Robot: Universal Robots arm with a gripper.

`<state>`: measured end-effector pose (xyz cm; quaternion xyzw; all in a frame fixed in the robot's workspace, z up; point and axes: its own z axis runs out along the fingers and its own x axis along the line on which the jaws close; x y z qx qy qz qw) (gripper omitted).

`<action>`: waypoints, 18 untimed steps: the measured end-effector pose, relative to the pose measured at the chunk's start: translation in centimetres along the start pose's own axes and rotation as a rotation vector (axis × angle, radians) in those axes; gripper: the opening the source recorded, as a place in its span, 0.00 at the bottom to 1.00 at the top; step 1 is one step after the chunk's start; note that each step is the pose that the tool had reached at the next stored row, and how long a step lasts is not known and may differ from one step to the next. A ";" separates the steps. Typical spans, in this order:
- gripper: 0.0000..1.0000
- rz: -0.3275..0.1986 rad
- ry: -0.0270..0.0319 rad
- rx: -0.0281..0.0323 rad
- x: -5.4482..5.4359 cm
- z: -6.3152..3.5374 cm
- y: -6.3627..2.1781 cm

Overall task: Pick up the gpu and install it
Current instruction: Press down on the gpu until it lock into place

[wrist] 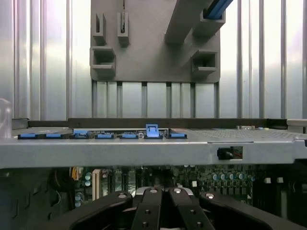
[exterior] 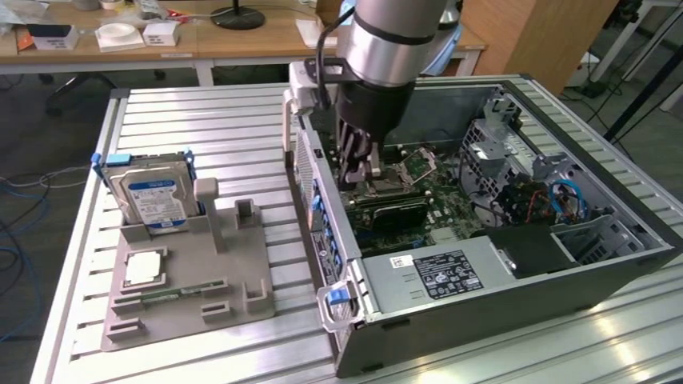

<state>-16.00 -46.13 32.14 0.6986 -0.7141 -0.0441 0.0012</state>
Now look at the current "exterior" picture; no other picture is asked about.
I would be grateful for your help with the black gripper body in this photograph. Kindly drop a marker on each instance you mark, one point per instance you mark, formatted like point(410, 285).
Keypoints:
point(374, 108)

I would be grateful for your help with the graphics card with silver bracket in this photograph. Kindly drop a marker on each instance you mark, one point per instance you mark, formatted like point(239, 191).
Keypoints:
point(400, 216)

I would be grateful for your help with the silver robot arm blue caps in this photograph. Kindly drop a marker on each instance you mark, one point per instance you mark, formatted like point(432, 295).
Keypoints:
point(384, 52)

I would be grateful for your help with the CPU socket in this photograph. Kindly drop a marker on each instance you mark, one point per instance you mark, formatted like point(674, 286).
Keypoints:
point(392, 185)

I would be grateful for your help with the metal socket cover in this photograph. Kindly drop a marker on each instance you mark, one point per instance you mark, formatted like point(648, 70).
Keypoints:
point(420, 164)

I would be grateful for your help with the green motherboard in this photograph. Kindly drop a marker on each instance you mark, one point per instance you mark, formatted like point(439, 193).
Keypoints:
point(451, 200)

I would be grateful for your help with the white paper sheet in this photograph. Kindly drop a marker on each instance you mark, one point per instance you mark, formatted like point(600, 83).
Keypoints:
point(308, 36)

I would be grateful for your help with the silver perforated drive cage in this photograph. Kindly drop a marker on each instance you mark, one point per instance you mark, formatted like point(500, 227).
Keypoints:
point(494, 152)

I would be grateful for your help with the grey power supply unit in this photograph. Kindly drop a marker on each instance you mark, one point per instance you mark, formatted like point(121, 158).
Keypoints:
point(392, 284)

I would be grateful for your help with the black round lamp base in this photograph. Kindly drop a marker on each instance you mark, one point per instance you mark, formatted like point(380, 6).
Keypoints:
point(237, 19)

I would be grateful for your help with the hard disk in blue caddy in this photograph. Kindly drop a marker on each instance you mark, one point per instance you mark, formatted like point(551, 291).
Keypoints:
point(152, 200)

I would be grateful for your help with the red white packet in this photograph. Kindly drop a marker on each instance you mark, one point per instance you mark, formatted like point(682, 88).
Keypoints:
point(179, 15)

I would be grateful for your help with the black open PC case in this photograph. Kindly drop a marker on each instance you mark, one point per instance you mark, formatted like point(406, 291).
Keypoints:
point(480, 316)

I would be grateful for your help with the small white labelled box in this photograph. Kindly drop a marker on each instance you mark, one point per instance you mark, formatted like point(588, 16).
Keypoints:
point(159, 35)

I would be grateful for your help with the silver disk bay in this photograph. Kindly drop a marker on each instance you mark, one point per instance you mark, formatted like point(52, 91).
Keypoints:
point(590, 240)

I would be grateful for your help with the silver CPU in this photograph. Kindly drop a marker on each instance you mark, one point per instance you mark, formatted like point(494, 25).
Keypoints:
point(143, 269)

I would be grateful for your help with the black slanted pole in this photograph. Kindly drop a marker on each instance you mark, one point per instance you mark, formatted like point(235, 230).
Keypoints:
point(640, 88)

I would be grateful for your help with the grey parts rack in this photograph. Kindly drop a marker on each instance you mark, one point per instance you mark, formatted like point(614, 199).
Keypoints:
point(187, 320)

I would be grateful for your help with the white square dish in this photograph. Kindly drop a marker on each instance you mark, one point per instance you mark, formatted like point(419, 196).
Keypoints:
point(119, 37)

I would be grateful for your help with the black office chair base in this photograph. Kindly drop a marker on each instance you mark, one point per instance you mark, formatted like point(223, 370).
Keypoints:
point(75, 88)

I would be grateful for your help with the grey cup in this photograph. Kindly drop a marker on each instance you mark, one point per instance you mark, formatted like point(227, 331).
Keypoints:
point(85, 4)

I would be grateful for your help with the white box with black lid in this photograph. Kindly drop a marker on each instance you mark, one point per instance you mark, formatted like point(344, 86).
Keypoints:
point(53, 37)

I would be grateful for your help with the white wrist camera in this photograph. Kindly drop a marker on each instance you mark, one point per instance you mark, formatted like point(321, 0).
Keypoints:
point(304, 84)

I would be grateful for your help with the wooden desk white frame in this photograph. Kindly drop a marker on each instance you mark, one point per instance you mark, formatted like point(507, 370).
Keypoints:
point(80, 57)

